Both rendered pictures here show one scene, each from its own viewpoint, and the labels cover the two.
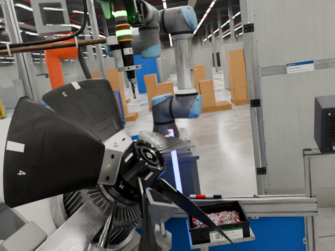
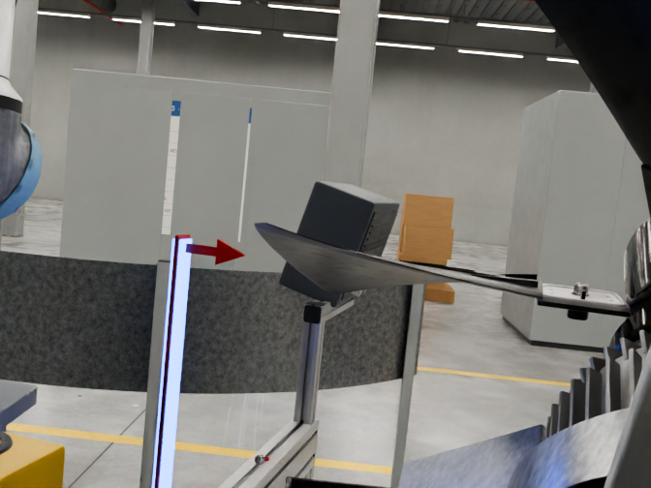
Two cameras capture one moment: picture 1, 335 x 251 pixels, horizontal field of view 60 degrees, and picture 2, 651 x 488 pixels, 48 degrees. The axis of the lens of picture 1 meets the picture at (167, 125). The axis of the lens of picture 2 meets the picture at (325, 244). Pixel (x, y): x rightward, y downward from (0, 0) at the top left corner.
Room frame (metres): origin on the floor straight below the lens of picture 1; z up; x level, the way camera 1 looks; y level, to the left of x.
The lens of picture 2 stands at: (1.08, 0.66, 1.25)
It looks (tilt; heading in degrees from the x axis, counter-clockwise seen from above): 5 degrees down; 269
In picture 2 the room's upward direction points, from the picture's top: 6 degrees clockwise
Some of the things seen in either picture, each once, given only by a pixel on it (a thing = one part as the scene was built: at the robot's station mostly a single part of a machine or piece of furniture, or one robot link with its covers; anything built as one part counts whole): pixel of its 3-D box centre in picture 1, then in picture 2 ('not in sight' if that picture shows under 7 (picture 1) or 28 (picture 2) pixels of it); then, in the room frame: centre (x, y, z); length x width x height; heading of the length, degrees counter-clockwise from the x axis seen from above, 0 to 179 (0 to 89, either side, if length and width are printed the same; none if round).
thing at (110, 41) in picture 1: (123, 53); not in sight; (0.87, 0.09, 1.50); 0.09 x 0.07 x 0.10; 109
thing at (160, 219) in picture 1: (162, 227); not in sight; (0.83, 0.06, 0.96); 0.02 x 0.02 x 0.06
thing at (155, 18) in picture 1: (147, 16); not in sight; (1.13, 0.01, 1.64); 0.11 x 0.08 x 0.09; 165
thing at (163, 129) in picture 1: (164, 128); not in sight; (1.52, 0.02, 1.13); 0.15 x 0.15 x 0.10
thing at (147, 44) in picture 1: (145, 44); not in sight; (1.14, 0.03, 1.54); 0.11 x 0.08 x 0.11; 67
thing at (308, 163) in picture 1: (308, 173); (309, 362); (1.07, -0.52, 0.96); 0.03 x 0.03 x 0.20; 74
